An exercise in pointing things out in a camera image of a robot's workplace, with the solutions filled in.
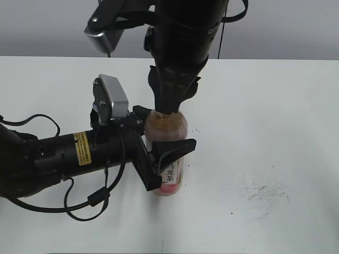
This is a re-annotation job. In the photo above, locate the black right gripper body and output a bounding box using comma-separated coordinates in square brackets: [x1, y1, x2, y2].
[148, 59, 208, 90]

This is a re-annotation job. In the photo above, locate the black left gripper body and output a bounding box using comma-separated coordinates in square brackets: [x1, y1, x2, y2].
[91, 113, 162, 191]

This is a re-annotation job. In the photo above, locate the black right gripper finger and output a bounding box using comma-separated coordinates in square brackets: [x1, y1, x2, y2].
[181, 77, 201, 102]
[152, 84, 185, 114]

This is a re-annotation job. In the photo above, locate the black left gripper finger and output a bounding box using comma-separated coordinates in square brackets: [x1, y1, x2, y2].
[151, 139, 197, 175]
[132, 105, 152, 134]

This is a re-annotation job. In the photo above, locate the peach oolong tea bottle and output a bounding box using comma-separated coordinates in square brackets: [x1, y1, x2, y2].
[145, 110, 188, 196]

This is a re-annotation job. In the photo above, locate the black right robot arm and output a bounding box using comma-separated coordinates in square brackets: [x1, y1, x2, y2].
[144, 1, 228, 114]

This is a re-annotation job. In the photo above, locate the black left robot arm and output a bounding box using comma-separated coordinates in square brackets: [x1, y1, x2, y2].
[1, 106, 196, 198]

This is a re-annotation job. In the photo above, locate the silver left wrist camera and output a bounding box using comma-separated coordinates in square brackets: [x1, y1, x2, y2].
[90, 74, 129, 130]

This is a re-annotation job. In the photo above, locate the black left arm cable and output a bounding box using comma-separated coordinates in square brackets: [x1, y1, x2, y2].
[0, 114, 127, 222]

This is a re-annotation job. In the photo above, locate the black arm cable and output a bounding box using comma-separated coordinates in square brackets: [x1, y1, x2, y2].
[216, 0, 249, 59]
[0, 114, 127, 222]

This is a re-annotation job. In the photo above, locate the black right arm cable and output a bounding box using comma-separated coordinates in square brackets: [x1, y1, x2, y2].
[216, 0, 249, 59]

